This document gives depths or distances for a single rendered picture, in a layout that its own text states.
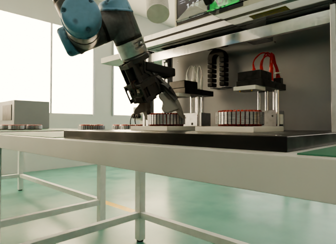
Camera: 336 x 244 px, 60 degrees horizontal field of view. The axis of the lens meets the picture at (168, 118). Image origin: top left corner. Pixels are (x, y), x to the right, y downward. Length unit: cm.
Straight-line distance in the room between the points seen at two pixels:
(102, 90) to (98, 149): 548
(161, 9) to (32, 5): 390
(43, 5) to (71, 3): 529
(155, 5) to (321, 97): 148
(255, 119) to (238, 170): 27
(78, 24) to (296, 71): 62
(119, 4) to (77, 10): 18
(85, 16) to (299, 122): 64
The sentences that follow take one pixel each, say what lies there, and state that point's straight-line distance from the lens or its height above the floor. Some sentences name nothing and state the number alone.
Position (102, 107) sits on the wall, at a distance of 610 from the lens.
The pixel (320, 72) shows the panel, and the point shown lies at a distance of 91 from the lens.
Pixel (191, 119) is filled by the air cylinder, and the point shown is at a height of 80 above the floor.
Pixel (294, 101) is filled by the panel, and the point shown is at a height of 85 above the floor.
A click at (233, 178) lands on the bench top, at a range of 42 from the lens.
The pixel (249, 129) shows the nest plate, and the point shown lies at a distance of 61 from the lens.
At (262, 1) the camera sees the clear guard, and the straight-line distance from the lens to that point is 73.
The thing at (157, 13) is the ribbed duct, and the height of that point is 157.
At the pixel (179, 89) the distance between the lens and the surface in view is 89.
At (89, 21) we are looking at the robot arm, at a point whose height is 98.
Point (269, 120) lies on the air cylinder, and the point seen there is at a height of 80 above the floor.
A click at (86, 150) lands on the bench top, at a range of 70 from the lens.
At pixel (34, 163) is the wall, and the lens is 550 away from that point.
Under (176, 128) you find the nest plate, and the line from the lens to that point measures 78.
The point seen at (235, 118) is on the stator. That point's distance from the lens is 66.
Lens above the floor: 79
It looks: 1 degrees up
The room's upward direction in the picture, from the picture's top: straight up
